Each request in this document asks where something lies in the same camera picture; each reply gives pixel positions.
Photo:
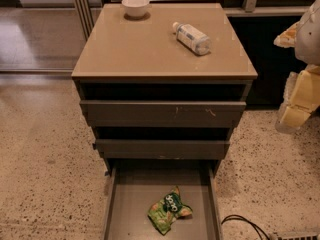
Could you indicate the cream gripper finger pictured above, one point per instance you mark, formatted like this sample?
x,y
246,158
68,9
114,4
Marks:
x,y
290,119
287,39

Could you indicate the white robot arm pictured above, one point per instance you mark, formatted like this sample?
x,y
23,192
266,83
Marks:
x,y
307,46

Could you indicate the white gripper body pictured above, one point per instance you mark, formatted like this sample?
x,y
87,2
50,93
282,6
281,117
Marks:
x,y
309,39

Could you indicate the grey middle drawer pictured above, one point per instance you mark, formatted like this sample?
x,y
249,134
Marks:
x,y
163,149

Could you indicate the grey drawer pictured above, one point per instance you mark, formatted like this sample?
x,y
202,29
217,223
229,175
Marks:
x,y
162,114
163,149

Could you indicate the clear plastic water bottle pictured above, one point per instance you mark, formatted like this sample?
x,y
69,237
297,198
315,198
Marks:
x,y
192,38

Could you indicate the green rice chip bag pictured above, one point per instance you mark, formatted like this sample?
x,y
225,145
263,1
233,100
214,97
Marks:
x,y
167,210

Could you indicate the white ceramic bowl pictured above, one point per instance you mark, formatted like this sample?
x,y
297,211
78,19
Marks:
x,y
135,8

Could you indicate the grey top drawer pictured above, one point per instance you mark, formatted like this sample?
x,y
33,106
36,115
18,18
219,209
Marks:
x,y
162,114

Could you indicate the metal floor vent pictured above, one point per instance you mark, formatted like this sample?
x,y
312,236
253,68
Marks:
x,y
295,236

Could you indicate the open bottom drawer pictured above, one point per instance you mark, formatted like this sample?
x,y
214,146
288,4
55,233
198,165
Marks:
x,y
135,185

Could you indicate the tan drawer cabinet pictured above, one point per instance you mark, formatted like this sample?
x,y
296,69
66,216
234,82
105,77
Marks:
x,y
141,60

